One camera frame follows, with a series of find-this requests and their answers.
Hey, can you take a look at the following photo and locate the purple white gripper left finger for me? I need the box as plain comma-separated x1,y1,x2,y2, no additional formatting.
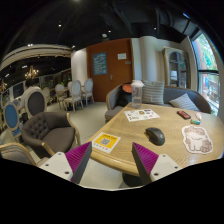
40,142,92,184

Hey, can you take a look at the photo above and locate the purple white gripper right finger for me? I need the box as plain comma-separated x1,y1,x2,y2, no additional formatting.
132,142,181,185

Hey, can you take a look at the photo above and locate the black computer mouse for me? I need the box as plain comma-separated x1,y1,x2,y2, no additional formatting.
145,128,165,146

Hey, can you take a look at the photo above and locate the cat shaped mouse pad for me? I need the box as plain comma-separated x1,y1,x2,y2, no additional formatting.
182,125,213,154

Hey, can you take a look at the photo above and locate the grey tufted armchair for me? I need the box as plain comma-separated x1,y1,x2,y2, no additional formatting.
22,112,81,158

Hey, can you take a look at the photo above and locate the beige armchair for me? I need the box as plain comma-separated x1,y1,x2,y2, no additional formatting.
0,142,48,167

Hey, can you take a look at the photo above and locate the yellow QR code sticker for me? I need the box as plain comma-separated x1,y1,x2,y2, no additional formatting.
92,132,120,153

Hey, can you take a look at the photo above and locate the white menu sheet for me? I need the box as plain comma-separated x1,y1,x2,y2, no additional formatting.
124,109,159,122

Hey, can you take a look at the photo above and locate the black red card box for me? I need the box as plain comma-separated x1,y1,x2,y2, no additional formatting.
177,110,191,120

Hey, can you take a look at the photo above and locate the small green eraser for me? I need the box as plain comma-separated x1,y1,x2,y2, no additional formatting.
190,119,201,125

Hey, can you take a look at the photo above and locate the grey curved sofa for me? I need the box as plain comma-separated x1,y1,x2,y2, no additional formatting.
105,85,211,121

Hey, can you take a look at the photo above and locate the grey striped cushion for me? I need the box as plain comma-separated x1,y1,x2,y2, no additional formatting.
170,93,199,111

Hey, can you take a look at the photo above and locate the dark oval back chair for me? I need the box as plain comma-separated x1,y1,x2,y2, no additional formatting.
25,90,47,118

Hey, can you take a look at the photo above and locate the white dining chair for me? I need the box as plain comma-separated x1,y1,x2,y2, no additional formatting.
82,78,94,103
64,80,82,110

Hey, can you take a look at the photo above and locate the blue oval back chair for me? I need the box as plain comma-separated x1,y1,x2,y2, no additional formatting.
3,102,22,139

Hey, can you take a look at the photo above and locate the black backpack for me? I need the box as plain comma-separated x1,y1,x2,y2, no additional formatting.
117,83,132,107

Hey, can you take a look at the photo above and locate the clear plastic water bottle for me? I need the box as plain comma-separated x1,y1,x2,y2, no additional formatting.
131,80,144,108

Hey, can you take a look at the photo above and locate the gold chandelier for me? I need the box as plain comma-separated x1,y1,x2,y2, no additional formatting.
25,66,39,79

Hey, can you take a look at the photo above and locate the glass display cabinet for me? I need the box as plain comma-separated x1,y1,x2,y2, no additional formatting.
163,47,188,88

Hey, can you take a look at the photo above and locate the blue poster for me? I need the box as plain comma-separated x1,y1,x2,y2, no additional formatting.
93,52,107,75

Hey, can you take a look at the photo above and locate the wooden door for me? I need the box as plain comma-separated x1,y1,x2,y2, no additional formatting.
87,38,133,102

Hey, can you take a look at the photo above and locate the window frame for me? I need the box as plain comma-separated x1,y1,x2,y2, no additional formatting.
191,34,220,115

